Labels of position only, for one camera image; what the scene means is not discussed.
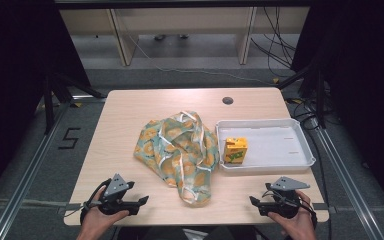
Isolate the fruit print cloth bag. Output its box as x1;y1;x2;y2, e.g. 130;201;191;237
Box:
133;110;221;208

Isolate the person's right hand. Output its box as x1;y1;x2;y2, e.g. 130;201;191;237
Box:
267;189;316;234

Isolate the person's dark lap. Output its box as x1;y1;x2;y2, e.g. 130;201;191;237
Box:
114;225;259;240

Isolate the bundle of black hanging cables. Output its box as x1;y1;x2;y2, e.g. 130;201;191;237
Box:
250;6;297;78

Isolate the yellow juice box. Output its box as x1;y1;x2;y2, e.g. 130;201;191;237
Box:
222;136;249;165

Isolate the beige background desk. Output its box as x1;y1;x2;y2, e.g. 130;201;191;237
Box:
58;5;312;67

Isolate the white plastic tray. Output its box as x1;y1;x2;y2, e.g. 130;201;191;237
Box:
215;118;317;174

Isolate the aluminium floor rail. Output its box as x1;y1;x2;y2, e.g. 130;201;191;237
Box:
313;127;384;240
0;99;73;240

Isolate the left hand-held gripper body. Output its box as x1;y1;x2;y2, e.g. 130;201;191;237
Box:
94;173;141;216

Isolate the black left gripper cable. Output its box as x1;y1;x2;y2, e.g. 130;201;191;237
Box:
63;178;113;225

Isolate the person's left hand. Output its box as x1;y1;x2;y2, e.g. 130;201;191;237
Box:
79;185;130;233

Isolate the black metal stand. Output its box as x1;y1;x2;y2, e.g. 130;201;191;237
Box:
42;72;107;135
276;61;329;130

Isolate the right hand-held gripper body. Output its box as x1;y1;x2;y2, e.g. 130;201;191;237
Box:
258;176;311;220

